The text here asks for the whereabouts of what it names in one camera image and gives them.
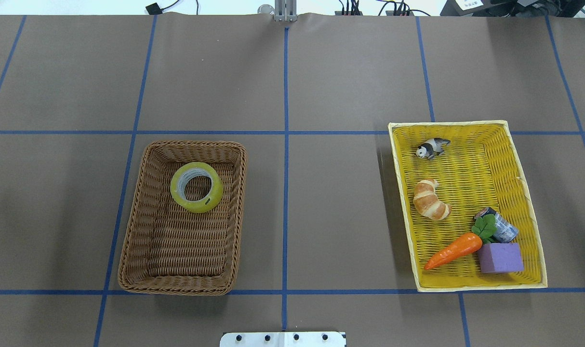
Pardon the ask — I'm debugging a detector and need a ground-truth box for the small black usb hub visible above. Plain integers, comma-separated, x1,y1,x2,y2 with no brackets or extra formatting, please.
146,3,163,15

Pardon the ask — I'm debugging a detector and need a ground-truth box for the purple foam block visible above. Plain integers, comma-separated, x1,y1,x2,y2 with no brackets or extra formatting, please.
476,242,524,274

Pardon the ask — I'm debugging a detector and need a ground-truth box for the orange toy carrot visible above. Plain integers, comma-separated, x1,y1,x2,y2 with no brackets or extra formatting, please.
423,214,497,270

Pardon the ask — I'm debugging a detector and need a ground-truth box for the toy panda figure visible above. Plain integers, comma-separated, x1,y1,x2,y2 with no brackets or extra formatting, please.
415,138,451,160

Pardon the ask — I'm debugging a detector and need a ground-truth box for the aluminium frame post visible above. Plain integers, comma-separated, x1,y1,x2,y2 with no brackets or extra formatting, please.
273,0,298,22

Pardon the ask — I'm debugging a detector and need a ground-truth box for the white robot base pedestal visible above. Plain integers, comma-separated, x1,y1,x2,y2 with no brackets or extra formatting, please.
219,331,347,347

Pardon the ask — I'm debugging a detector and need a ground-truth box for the toy croissant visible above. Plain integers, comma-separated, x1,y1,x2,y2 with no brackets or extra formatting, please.
413,178,452,221

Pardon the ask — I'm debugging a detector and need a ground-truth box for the yellow woven basket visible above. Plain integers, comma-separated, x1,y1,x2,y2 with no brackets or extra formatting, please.
388,120,548,292

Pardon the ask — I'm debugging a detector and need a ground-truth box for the clear yellowish tape roll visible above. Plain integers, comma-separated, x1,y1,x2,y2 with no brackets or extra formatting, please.
170,161,224,214

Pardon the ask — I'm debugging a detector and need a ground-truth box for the brown wicker basket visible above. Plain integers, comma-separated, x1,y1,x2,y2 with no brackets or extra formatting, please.
117,140,248,296

